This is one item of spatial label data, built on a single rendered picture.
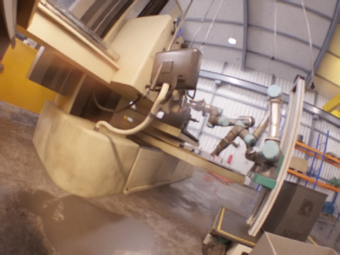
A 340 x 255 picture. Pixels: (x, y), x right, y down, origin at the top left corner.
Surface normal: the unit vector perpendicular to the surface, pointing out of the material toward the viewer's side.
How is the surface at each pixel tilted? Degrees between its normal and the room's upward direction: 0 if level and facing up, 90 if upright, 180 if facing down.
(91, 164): 90
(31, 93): 90
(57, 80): 90
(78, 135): 90
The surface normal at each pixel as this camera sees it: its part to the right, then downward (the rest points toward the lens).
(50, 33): 0.84, 0.33
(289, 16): -0.46, 0.86
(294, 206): -0.39, -0.24
